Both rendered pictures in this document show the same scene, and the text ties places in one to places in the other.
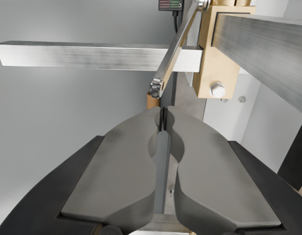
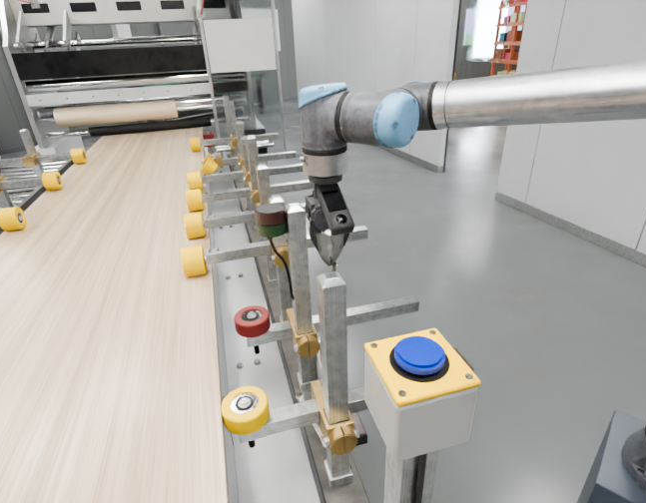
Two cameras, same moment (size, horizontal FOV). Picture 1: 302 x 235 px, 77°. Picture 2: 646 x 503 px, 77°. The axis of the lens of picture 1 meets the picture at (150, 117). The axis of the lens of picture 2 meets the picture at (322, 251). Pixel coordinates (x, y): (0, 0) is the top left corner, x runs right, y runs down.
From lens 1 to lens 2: 82 cm
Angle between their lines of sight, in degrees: 33
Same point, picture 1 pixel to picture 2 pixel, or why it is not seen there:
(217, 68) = not seen: hidden behind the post
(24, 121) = (470, 338)
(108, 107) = not seen: hidden behind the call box
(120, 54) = (354, 312)
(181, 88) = not seen: hidden behind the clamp
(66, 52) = (381, 306)
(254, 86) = (232, 377)
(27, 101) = (476, 363)
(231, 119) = (242, 350)
